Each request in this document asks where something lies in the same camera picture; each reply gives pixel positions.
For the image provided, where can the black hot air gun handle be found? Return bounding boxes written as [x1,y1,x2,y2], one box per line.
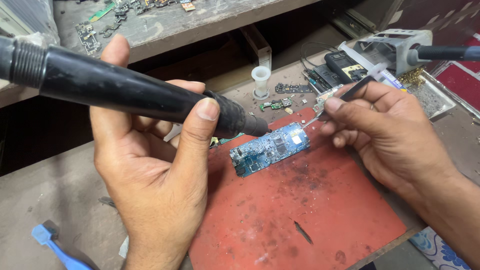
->
[0,35,273,139]

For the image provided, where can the brass cleaning wool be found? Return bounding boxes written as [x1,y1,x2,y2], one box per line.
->
[397,67,427,88]

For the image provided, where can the grey metal soldering iron stand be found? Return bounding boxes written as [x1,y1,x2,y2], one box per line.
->
[352,29,434,78]

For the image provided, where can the person's left hand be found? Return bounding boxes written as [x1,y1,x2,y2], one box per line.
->
[90,34,221,244]

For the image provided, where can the wooden shelf with board scraps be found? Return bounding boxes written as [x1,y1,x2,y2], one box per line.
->
[52,0,324,65]

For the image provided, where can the blue phone circuit board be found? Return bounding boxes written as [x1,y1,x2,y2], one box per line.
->
[229,122,311,178]

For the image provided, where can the wooden shelf bracket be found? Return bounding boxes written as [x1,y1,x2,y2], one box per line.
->
[240,24,273,70]

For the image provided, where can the grey handle soldering iron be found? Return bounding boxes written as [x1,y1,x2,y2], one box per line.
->
[407,45,480,67]

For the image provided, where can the dark narrow circuit board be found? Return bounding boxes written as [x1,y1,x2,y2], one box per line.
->
[275,83,313,94]

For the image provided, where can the small pale circuit board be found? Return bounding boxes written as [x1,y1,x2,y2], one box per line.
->
[314,84,344,114]

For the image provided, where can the small green circuit board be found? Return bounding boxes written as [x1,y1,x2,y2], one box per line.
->
[259,97,294,112]

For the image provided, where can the blue floral cloth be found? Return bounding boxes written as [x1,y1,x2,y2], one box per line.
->
[408,226,472,270]

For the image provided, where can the red patterned rug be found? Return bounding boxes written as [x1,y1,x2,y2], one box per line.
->
[435,33,480,112]

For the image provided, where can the black phone housing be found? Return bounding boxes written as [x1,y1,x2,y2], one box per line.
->
[324,50,370,84]

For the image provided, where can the red work mat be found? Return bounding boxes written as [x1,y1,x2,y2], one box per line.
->
[188,107,408,270]

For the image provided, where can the plastic wrapped grey box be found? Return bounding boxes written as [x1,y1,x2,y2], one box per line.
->
[0,0,61,47]

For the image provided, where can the metal tray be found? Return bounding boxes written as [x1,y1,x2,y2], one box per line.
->
[407,71,458,123]

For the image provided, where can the white plastic spool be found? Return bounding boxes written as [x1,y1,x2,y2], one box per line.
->
[251,66,272,100]

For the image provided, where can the white flux syringe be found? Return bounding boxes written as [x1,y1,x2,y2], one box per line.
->
[337,41,408,93]

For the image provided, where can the green circuit board scrap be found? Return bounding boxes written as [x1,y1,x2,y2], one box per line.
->
[209,132,245,149]

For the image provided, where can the black grip metal tweezers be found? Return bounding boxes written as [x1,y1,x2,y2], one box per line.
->
[302,75,377,129]

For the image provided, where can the blue plastic tool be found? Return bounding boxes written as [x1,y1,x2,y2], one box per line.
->
[31,224,93,270]

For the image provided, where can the metal drawer rail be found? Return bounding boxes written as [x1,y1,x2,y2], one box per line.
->
[330,9,380,39]

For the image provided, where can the black cable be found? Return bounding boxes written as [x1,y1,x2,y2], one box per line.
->
[299,42,339,73]

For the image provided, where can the person's right hand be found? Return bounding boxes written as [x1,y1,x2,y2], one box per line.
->
[319,80,457,196]

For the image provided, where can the flat black phone part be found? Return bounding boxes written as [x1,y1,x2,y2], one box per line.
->
[312,64,343,91]

